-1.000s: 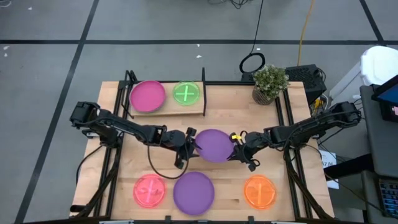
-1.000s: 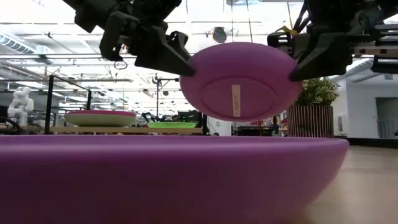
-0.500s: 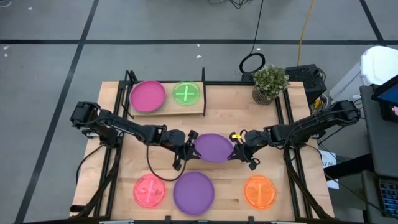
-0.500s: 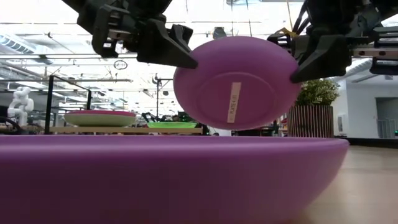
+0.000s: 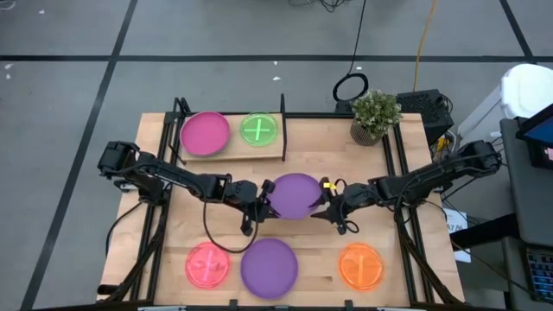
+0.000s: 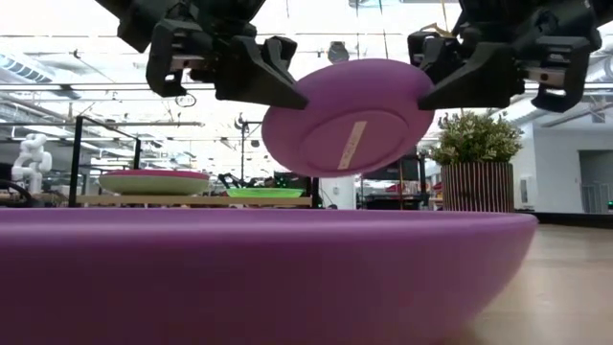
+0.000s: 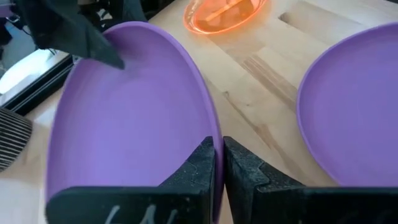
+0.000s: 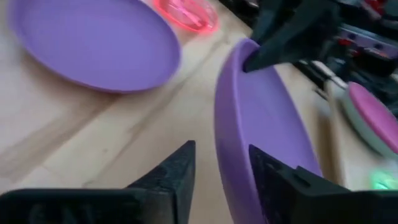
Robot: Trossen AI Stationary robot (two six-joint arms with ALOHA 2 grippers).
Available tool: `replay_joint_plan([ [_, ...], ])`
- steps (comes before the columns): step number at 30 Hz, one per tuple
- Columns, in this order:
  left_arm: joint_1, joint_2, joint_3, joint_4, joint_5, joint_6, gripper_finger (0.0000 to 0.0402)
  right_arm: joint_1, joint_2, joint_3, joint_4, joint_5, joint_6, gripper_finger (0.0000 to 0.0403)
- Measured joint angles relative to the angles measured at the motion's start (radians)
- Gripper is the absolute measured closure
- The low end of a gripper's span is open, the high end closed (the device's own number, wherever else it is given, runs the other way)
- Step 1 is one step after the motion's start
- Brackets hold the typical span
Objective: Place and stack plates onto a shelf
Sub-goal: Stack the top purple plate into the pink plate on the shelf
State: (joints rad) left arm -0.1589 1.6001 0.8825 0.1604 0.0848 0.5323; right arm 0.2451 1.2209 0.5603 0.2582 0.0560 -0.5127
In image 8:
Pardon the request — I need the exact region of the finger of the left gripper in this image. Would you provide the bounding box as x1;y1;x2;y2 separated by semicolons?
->
242;2;342;73
250;0;303;44

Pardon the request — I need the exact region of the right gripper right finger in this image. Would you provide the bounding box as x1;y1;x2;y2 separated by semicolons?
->
248;144;398;224

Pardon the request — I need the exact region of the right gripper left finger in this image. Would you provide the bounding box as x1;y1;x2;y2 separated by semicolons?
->
0;139;197;224

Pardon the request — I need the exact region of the purple plate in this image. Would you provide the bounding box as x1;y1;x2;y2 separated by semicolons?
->
213;37;324;224
7;0;182;93

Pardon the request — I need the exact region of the clear pink plate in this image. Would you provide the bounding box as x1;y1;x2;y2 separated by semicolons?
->
154;0;220;34

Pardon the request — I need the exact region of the mint green plate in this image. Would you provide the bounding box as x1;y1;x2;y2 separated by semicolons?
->
340;92;398;160

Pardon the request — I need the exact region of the magenta plate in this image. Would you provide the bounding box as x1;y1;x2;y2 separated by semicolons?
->
348;82;398;155

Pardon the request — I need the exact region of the black rig frame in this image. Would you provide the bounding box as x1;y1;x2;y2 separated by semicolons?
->
217;0;349;102

